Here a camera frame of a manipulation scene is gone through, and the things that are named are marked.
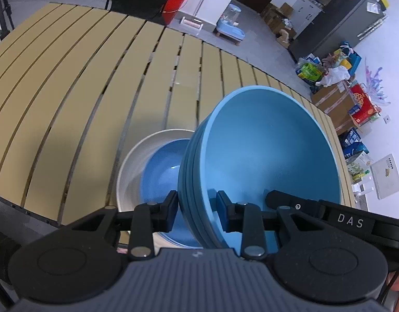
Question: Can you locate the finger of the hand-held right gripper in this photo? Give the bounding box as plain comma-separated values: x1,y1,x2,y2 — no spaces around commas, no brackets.
266,190,320,217

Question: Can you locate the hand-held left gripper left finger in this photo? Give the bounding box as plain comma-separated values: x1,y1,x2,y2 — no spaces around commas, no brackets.
66,190,179,261

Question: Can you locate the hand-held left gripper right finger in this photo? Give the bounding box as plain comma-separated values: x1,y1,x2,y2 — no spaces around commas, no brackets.
217,191,317,258

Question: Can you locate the dark blue bowl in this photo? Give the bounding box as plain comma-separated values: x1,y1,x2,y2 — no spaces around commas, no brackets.
140,139,204,248

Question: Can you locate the grey bowl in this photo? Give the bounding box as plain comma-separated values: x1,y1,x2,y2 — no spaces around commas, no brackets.
116,129,205,249

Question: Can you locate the white flat box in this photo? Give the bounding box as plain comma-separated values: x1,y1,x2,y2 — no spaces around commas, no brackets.
370,153,399,200

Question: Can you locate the white green pet food bag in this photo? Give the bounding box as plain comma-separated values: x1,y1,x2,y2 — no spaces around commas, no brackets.
346,152,373,183

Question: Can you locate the blue pet food bag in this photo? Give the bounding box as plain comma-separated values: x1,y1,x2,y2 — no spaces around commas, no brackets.
340,128,369,160

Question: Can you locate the large cardboard box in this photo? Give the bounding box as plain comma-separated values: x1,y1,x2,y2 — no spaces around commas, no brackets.
311,81,359,136

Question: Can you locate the red gift box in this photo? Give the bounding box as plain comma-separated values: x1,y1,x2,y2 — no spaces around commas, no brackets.
348,83,376,125

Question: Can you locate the white plastic bag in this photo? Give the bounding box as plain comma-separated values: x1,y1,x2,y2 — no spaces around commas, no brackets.
316,66,351,87

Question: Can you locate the purple decoration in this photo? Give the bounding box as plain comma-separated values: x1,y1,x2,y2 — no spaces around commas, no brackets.
363,56,390,105

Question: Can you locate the dark grey cabinet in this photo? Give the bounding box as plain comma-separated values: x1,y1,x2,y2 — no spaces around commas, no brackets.
288,0,389,63

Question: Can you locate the blue pet feeder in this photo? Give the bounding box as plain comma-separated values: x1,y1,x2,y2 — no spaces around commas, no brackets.
215,3,246,46

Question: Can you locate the white flat mop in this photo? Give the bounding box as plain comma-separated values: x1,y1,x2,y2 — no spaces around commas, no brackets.
180,0,220,30

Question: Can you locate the white cabinet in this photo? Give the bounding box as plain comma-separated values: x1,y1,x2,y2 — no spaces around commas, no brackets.
292,0,343,37

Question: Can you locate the red plastic bucket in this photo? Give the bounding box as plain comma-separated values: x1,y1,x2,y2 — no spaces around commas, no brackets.
162,0,189,25

